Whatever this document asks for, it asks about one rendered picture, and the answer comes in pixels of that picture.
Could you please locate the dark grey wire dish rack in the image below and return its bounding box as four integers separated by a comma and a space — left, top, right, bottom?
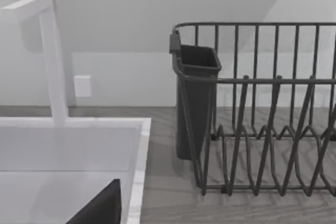
169, 22, 336, 197

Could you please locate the tall white tap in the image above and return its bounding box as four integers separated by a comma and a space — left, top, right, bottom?
0, 0, 69, 127

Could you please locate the white wall socket plate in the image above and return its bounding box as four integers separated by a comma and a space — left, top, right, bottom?
73, 75, 92, 98

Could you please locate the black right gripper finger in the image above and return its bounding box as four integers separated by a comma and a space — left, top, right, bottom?
65, 178, 122, 224

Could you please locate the dark grey cutlery holder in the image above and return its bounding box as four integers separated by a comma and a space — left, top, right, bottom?
173, 45, 223, 161

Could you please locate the white sink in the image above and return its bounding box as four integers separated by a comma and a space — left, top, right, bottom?
0, 116, 152, 224

